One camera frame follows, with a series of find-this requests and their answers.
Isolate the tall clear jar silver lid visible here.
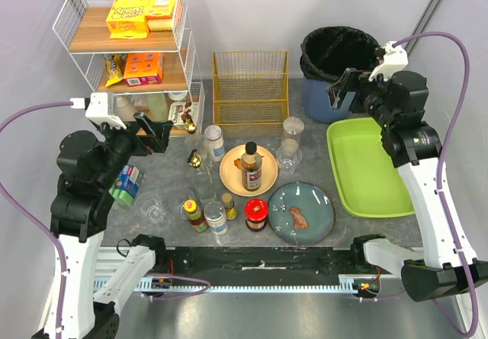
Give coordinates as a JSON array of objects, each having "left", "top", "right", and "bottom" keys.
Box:
[{"left": 281, "top": 117, "right": 305, "bottom": 152}]

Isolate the white lid spice jar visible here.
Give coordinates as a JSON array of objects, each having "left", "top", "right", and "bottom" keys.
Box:
[{"left": 204, "top": 124, "right": 226, "bottom": 162}]

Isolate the glass oil bottle gold spout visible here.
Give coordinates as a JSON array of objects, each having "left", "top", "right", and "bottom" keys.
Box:
[{"left": 187, "top": 149, "right": 217, "bottom": 204}]

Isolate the dark soy sauce bottle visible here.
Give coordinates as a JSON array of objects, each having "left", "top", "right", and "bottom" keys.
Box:
[{"left": 240, "top": 142, "right": 262, "bottom": 191}]

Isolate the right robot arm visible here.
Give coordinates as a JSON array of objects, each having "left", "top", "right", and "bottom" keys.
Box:
[{"left": 327, "top": 69, "right": 487, "bottom": 302}]

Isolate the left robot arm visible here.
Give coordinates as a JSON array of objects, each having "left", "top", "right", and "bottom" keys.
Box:
[{"left": 34, "top": 113, "right": 173, "bottom": 338}]

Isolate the pale green bottle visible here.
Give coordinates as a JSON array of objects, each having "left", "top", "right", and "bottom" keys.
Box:
[{"left": 146, "top": 93, "right": 169, "bottom": 122}]

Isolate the chobani yogurt tub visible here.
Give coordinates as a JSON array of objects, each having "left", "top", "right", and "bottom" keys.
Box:
[{"left": 168, "top": 102, "right": 198, "bottom": 130}]

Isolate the blue trash bin black bag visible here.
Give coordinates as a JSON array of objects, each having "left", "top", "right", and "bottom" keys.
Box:
[{"left": 300, "top": 26, "right": 380, "bottom": 123}]

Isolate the white lid container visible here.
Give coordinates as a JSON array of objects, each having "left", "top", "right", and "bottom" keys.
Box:
[{"left": 168, "top": 91, "right": 187, "bottom": 101}]

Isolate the blue green sponge pack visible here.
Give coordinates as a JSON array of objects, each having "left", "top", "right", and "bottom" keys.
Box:
[{"left": 109, "top": 165, "right": 144, "bottom": 209}]

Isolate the clear plastic cup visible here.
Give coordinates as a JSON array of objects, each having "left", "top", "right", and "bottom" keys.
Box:
[
  {"left": 133, "top": 192, "right": 166, "bottom": 224},
  {"left": 168, "top": 188, "right": 195, "bottom": 218}
]

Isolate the orange cardboard box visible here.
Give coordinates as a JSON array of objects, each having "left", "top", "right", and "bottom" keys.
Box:
[{"left": 124, "top": 53, "right": 164, "bottom": 87}]

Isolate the beige round plate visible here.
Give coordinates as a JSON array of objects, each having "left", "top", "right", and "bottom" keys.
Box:
[{"left": 220, "top": 144, "right": 278, "bottom": 197}]

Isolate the yellow candy bag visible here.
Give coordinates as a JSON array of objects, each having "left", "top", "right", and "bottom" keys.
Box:
[{"left": 104, "top": 54, "right": 124, "bottom": 88}]

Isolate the clear glass cup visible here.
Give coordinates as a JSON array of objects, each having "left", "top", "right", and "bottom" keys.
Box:
[{"left": 276, "top": 146, "right": 302, "bottom": 175}]

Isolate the yellow cap sauce bottle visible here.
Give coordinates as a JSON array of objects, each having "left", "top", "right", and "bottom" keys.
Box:
[{"left": 183, "top": 199, "right": 208, "bottom": 232}]

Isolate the green plastic tray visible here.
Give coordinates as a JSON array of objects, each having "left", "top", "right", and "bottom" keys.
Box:
[{"left": 326, "top": 118, "right": 414, "bottom": 219}]

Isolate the silver lid spice jar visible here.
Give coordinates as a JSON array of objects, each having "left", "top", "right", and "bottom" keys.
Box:
[{"left": 204, "top": 201, "right": 228, "bottom": 235}]

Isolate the small yellow spice bottle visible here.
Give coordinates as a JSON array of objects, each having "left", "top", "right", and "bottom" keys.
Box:
[{"left": 221, "top": 193, "right": 237, "bottom": 221}]

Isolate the blue ceramic plate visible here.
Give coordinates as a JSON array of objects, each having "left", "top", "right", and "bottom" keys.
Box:
[{"left": 268, "top": 182, "right": 336, "bottom": 246}]

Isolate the yellow sponge pack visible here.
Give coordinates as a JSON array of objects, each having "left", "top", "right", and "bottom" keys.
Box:
[{"left": 144, "top": 0, "right": 177, "bottom": 31}]

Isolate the yellow snack box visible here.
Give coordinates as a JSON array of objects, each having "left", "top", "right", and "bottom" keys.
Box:
[{"left": 106, "top": 0, "right": 150, "bottom": 39}]

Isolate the red lid sauce jar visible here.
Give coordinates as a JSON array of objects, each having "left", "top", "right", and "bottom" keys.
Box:
[{"left": 245, "top": 198, "right": 268, "bottom": 232}]

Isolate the brown food piece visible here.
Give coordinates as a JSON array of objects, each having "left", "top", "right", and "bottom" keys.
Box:
[{"left": 289, "top": 206, "right": 310, "bottom": 229}]

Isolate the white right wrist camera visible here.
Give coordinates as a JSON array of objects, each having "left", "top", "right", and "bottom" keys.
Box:
[{"left": 368, "top": 41, "right": 408, "bottom": 82}]

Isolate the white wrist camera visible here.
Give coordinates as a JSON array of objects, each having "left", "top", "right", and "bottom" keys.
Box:
[
  {"left": 368, "top": 41, "right": 408, "bottom": 82},
  {"left": 70, "top": 92, "right": 127, "bottom": 130}
]

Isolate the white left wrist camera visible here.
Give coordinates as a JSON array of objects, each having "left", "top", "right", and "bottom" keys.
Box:
[{"left": 70, "top": 92, "right": 127, "bottom": 130}]

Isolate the yellow wire basket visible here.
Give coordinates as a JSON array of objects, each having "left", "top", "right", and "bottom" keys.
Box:
[{"left": 212, "top": 50, "right": 290, "bottom": 138}]

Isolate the white wire shelf rack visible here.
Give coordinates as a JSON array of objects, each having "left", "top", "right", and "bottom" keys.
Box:
[{"left": 53, "top": 0, "right": 205, "bottom": 130}]

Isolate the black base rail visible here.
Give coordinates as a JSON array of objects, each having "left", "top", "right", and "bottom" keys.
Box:
[{"left": 152, "top": 247, "right": 377, "bottom": 287}]

